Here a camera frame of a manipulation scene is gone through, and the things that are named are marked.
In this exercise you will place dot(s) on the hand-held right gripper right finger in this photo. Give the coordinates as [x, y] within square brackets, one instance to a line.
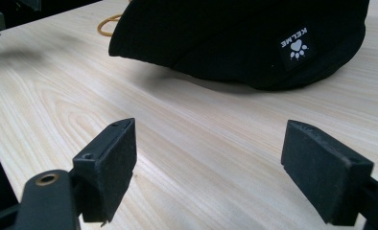
[318, 172]

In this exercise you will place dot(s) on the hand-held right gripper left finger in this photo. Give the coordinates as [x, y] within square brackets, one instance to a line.
[108, 166]

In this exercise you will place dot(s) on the yellow rubber band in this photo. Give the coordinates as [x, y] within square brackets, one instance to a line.
[102, 28]

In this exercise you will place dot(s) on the black cap with white label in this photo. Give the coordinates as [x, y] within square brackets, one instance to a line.
[228, 41]

